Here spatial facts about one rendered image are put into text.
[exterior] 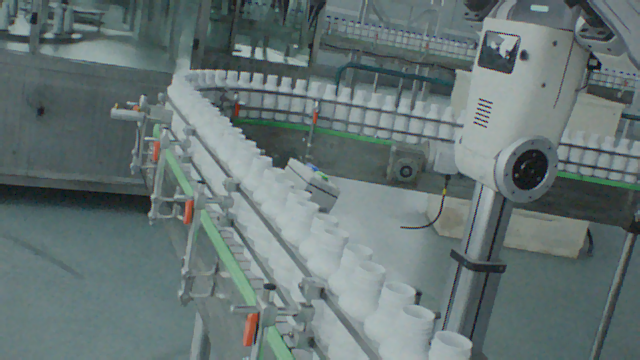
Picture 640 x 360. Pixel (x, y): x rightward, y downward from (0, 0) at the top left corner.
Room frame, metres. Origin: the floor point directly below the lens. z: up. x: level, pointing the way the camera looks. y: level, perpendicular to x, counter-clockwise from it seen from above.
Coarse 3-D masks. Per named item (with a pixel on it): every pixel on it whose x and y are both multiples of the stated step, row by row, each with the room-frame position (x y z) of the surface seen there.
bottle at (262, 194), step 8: (272, 168) 1.21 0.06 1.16; (264, 176) 1.19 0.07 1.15; (272, 176) 1.18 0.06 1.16; (280, 176) 1.18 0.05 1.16; (264, 184) 1.19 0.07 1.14; (256, 192) 1.19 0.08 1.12; (264, 192) 1.18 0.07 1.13; (256, 200) 1.18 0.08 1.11; (264, 200) 1.17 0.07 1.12; (256, 216) 1.18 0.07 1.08; (248, 224) 1.19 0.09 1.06; (256, 224) 1.17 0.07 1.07; (248, 232) 1.19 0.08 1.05; (248, 256) 1.18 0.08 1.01
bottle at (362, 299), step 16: (368, 272) 0.78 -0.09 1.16; (384, 272) 0.79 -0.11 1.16; (352, 288) 0.79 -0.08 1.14; (368, 288) 0.78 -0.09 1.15; (352, 304) 0.78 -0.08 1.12; (368, 304) 0.78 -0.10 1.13; (336, 320) 0.79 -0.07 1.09; (352, 320) 0.77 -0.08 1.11; (336, 336) 0.78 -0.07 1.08; (336, 352) 0.78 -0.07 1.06; (352, 352) 0.77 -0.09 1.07
